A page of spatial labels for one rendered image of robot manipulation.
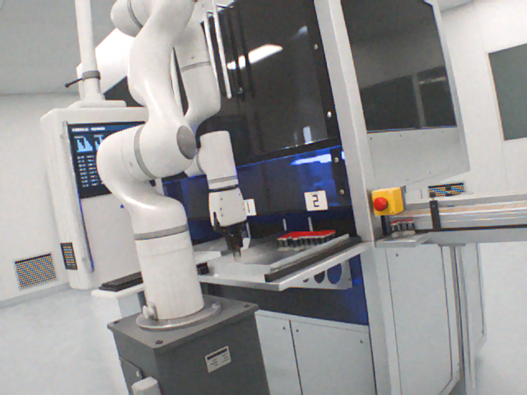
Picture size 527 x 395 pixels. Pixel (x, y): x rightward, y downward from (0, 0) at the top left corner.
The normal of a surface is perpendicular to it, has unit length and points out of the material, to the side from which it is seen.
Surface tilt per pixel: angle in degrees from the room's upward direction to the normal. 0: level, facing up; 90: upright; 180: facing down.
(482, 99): 90
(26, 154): 90
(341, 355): 90
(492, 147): 90
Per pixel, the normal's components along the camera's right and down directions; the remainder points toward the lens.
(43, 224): 0.68, -0.08
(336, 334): -0.71, 0.16
